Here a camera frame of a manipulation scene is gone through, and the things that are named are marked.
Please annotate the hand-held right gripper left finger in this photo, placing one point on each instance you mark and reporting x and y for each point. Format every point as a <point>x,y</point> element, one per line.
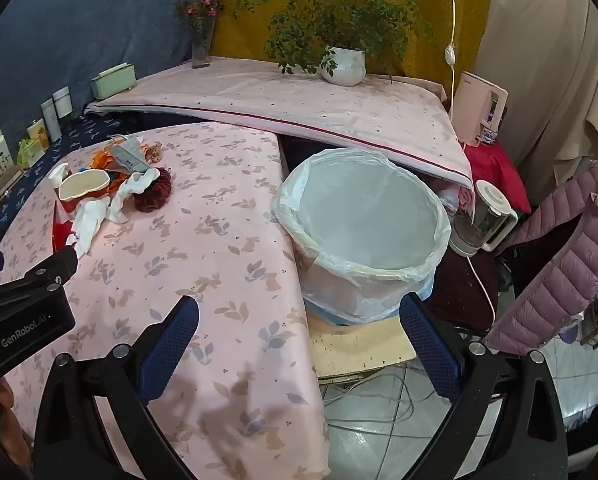
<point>171,350</point>

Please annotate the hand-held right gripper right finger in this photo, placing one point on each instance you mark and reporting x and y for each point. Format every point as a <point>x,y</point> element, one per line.
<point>429,350</point>

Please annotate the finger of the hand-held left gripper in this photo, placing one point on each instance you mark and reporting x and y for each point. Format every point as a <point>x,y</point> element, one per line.
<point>54,267</point>

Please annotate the white tissue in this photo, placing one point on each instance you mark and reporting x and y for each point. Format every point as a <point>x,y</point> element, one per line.
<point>91,220</point>

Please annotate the white paper cup red outside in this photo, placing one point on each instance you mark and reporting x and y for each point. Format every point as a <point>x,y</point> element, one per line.
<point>84,185</point>

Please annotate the dark red hair scrunchie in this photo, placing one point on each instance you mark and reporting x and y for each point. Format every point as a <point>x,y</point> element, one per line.
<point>154,192</point>

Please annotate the grey blue face mask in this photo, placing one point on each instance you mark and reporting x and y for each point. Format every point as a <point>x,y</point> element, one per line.
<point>129,157</point>

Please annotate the round bin with white liner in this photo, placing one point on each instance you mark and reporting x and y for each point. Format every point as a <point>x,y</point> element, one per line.
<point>364,210</point>

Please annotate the person's left hand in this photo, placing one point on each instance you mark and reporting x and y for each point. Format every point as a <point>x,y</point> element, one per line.
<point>11,410</point>

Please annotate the red wrapper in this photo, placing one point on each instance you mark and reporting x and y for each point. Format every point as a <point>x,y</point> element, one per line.
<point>61,232</point>

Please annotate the wooden board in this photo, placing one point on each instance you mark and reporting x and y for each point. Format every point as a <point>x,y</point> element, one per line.
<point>359,350</point>

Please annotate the small white cup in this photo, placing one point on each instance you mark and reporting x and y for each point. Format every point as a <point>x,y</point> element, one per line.
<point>58,175</point>

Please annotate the pink floral tablecloth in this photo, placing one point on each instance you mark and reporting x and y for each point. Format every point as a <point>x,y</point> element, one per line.
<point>204,240</point>

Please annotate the green packet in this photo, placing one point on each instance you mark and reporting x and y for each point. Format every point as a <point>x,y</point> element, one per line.
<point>30,152</point>

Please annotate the orange plastic bag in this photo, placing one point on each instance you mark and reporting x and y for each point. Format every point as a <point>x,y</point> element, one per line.
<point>101,160</point>

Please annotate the small box orange print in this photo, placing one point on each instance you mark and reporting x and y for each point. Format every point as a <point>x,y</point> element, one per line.
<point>38,134</point>

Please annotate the dark blue floral cloth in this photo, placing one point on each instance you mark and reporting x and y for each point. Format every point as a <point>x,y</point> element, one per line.
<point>79,132</point>

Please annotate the purple puffer jacket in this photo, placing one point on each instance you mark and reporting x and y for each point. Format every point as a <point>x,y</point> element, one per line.
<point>554,285</point>

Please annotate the tall white cylinder bottle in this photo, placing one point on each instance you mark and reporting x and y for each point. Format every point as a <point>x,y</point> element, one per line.
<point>51,120</point>

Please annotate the small beige toy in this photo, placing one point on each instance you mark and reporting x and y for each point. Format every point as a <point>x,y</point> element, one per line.
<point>155,152</point>

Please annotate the white electric kettle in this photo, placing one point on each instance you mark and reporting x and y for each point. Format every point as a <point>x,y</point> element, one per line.
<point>489,200</point>

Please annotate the short white cylinder bottle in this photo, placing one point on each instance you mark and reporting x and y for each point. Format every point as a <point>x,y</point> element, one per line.
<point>63,102</point>

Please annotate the red cloth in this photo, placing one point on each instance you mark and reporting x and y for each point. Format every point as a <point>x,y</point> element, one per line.
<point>499,170</point>

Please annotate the green tissue box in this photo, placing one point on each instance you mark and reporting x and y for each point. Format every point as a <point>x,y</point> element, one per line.
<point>113,82</point>

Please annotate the pink water dispenser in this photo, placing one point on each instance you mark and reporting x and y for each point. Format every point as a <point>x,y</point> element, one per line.
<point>471,110</point>

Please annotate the blue backdrop cloth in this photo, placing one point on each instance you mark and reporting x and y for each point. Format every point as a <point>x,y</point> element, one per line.
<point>89,20</point>

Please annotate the glass vase with red flowers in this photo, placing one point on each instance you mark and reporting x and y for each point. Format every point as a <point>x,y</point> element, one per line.
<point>201,52</point>

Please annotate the pink dotted sheet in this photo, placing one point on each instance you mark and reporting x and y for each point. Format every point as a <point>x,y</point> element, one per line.
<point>304,100</point>

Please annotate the beige curtain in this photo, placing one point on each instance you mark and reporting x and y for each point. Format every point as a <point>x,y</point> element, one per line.
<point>544,85</point>

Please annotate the potted green plant white pot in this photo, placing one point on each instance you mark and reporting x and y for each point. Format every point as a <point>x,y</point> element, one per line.
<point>346,65</point>

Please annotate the yellow backdrop cloth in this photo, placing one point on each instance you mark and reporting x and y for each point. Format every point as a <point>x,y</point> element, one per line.
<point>249,35</point>

